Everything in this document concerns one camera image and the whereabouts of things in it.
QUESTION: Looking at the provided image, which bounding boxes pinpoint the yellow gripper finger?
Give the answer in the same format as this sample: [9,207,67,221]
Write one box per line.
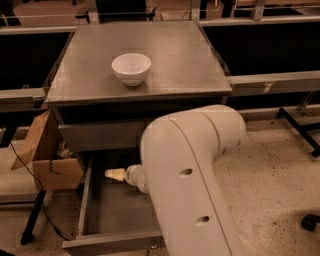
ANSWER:
[105,168,126,182]

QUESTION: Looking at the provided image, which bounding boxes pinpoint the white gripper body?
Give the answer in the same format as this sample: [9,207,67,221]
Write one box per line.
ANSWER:
[125,165,149,194]

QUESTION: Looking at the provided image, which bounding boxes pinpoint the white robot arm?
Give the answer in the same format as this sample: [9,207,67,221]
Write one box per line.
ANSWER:
[135,105,246,256]

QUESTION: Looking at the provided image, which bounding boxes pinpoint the grey top drawer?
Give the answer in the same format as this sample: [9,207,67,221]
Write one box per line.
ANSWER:
[58,121,147,152]

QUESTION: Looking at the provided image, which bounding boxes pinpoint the grey open middle drawer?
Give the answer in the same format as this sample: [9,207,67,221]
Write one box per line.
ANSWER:
[63,148,164,256]

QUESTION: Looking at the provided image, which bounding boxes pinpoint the grey drawer cabinet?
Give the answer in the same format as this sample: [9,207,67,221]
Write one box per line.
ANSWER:
[44,20,234,168]

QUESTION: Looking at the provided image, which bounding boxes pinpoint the brown cardboard box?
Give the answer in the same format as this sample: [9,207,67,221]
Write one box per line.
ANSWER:
[11,110,83,191]

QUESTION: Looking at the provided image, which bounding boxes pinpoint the white ceramic bowl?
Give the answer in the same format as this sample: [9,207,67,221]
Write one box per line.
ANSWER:
[111,53,152,86]

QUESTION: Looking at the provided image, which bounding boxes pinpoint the black stand leg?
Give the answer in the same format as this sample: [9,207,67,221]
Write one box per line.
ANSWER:
[20,190,46,246]

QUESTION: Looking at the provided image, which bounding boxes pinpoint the black chair base leg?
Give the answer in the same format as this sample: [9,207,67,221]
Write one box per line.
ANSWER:
[277,108,320,157]

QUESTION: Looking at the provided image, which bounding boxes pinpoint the black chair caster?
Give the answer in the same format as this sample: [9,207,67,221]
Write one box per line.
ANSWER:
[301,214,320,232]

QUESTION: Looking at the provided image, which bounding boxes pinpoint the black cable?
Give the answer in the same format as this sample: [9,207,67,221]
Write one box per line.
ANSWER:
[2,128,71,242]

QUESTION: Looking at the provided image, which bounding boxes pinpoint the grey rail left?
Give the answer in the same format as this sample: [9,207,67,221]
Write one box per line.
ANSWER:
[0,88,46,113]

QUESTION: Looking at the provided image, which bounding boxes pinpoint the grey rail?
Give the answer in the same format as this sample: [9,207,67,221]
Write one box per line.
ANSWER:
[0,88,46,113]
[228,71,320,96]

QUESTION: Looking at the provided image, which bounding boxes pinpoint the grey rail right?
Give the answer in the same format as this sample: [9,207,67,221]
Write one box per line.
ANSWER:
[228,71,320,96]

